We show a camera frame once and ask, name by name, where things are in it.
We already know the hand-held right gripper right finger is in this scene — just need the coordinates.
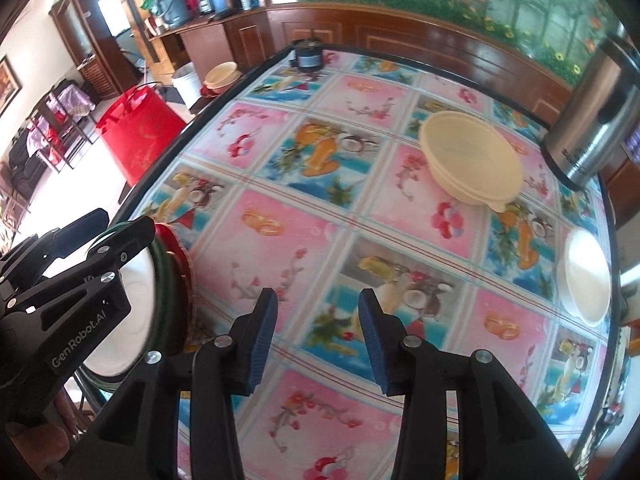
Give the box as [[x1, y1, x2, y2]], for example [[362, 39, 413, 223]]
[[357, 288, 576, 480]]

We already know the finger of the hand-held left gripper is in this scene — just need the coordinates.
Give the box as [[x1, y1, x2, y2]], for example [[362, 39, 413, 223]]
[[0, 208, 110, 281], [7, 215, 157, 320]]

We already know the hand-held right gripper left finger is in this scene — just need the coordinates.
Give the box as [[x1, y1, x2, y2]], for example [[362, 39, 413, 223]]
[[95, 287, 279, 480]]

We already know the small red gold-rimmed plate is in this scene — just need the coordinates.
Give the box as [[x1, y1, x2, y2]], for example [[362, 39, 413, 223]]
[[152, 223, 187, 261]]

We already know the white bowl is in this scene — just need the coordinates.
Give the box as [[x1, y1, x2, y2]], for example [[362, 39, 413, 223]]
[[80, 245, 173, 381]]

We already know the large red scalloped plate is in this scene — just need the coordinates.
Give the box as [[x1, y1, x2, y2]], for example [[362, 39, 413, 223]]
[[170, 240, 197, 356]]

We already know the dark green bowl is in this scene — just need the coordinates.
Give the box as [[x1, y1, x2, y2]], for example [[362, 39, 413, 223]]
[[82, 232, 193, 393]]

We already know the printed fruit tablecloth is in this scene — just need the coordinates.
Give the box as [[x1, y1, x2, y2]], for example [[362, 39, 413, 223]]
[[112, 45, 613, 480]]

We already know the red gift bag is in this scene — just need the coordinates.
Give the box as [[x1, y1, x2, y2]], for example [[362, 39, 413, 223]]
[[95, 84, 187, 187]]

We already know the chair with purple cloth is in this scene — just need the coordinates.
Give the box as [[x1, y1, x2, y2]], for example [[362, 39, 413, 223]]
[[45, 82, 98, 133]]

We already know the white bucket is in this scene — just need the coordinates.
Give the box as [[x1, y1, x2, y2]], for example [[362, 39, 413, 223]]
[[171, 62, 201, 108]]

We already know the small cream bowl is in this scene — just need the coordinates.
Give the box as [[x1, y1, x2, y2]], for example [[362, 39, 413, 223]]
[[202, 61, 240, 92]]

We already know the wooden display cabinet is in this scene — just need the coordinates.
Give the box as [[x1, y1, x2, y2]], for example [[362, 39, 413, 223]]
[[50, 0, 141, 101]]

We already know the cream plastic bowl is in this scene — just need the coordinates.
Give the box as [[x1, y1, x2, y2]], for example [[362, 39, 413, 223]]
[[419, 111, 525, 212]]

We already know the wooden sideboard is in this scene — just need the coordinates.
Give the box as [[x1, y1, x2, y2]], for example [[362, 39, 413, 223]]
[[147, 7, 273, 78]]

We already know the white plate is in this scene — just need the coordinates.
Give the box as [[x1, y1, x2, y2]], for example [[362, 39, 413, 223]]
[[556, 227, 612, 328]]

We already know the blue kettle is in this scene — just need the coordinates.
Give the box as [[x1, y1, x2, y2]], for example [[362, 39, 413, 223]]
[[156, 0, 190, 28]]

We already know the dark round jar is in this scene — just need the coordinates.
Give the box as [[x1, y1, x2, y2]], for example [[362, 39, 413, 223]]
[[292, 39, 327, 71]]

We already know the stainless steel water urn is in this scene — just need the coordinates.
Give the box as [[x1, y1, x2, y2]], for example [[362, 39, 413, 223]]
[[542, 32, 640, 192]]

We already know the framed wall picture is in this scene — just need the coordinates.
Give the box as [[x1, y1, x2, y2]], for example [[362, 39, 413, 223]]
[[0, 55, 23, 118]]

